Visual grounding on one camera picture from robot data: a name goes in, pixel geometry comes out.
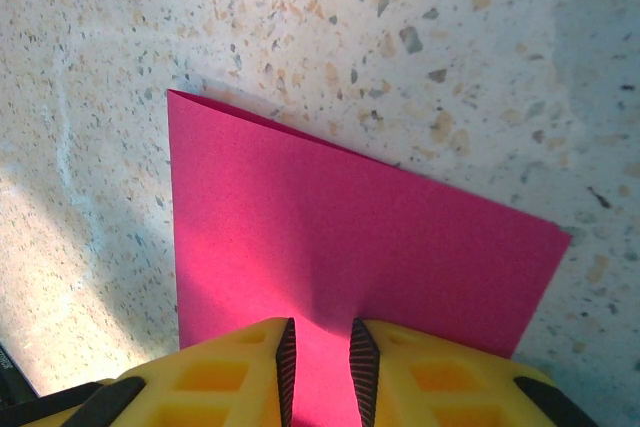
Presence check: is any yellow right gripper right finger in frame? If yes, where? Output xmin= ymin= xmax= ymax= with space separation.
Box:
xmin=349 ymin=317 xmax=556 ymax=427

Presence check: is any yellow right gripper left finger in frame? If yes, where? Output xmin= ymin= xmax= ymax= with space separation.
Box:
xmin=107 ymin=317 xmax=300 ymax=427

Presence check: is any pink square paper sheet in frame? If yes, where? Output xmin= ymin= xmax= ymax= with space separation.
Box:
xmin=166 ymin=89 xmax=573 ymax=427

